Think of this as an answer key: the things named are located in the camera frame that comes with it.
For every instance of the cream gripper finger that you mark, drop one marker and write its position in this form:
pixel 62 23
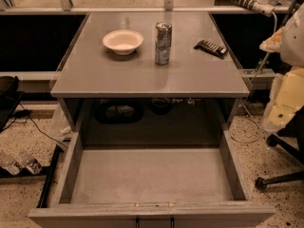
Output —
pixel 273 43
pixel 286 98

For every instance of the silver blue redbull can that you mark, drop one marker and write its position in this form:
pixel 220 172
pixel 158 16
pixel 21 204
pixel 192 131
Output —
pixel 163 43

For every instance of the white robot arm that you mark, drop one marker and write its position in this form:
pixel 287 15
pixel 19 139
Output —
pixel 292 48

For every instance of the grey cabinet with top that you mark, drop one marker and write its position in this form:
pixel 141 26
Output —
pixel 205 86

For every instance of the open grey top drawer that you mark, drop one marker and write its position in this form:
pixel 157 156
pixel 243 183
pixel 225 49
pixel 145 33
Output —
pixel 140 187

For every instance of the white power strip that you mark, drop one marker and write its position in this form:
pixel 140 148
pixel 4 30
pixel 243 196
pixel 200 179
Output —
pixel 259 6

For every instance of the dark snack bar wrapper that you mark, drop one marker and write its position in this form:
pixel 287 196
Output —
pixel 211 48

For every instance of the white paper bowl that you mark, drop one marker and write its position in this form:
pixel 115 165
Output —
pixel 123 42

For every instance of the clear water bottle right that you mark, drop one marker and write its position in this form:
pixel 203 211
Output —
pixel 31 163

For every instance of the clear water bottle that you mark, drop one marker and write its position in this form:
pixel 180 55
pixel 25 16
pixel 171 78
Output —
pixel 10 164
pixel 31 163

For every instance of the black equipment at left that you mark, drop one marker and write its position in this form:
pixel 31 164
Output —
pixel 10 98

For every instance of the clear water bottle left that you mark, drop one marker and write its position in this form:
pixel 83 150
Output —
pixel 10 164

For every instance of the black floor stand frame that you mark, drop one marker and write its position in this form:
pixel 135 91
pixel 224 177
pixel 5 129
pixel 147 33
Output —
pixel 47 172

